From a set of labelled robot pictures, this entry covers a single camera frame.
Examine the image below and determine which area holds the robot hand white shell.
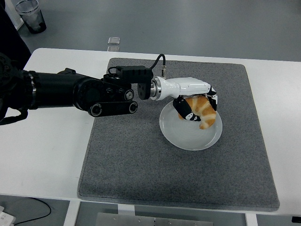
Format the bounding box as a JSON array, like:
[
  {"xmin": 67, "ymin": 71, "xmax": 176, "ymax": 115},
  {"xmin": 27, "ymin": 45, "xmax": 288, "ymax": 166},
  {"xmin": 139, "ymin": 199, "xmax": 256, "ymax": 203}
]
[{"xmin": 155, "ymin": 76, "xmax": 219, "ymax": 122}]

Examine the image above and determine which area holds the croissant bread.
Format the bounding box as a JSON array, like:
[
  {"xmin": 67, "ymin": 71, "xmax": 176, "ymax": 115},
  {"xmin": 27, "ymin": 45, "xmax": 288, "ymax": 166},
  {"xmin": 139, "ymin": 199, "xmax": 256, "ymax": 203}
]
[{"xmin": 177, "ymin": 96, "xmax": 217, "ymax": 130}]

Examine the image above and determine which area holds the grey round plate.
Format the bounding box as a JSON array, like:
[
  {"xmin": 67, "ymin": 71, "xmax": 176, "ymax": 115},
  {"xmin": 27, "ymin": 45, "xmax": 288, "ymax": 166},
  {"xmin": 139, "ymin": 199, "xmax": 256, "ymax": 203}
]
[{"xmin": 159, "ymin": 100, "xmax": 223, "ymax": 151}]

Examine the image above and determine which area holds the grey speckled mat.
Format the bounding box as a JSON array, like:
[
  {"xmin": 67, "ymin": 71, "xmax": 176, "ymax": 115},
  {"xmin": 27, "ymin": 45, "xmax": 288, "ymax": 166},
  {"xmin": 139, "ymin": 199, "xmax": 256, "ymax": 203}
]
[{"xmin": 77, "ymin": 57, "xmax": 280, "ymax": 209}]

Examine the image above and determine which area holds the bin with clear liner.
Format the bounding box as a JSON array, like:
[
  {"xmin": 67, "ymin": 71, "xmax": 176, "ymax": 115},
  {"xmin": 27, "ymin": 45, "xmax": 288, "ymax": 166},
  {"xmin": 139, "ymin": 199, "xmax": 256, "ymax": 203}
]
[{"xmin": 15, "ymin": 0, "xmax": 47, "ymax": 34}]

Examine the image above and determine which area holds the person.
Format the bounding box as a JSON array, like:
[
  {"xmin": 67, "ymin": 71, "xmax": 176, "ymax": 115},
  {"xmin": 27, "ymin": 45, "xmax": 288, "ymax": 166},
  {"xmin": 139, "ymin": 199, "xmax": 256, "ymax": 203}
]
[{"xmin": 0, "ymin": 0, "xmax": 32, "ymax": 71}]

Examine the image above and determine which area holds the white power strip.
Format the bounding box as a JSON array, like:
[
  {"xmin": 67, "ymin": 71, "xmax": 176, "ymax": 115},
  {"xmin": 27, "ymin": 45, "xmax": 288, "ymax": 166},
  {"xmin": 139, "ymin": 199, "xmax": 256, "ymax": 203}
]
[{"xmin": 0, "ymin": 206, "xmax": 16, "ymax": 226}]

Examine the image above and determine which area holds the white table frame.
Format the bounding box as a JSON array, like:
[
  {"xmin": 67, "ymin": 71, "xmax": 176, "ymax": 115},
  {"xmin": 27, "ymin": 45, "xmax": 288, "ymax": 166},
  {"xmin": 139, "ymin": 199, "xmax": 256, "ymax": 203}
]
[{"xmin": 63, "ymin": 200, "xmax": 259, "ymax": 226}]

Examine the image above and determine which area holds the white furniture frame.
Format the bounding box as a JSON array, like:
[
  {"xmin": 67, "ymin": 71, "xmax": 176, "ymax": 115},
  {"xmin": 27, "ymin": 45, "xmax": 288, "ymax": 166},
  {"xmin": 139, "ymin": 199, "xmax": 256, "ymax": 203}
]
[{"xmin": 13, "ymin": 11, "xmax": 24, "ymax": 31}]

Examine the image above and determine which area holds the black floor cable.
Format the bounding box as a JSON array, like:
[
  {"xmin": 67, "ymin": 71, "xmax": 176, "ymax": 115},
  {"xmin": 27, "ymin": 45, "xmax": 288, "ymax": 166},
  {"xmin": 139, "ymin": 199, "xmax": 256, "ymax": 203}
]
[{"xmin": 13, "ymin": 196, "xmax": 52, "ymax": 226}]

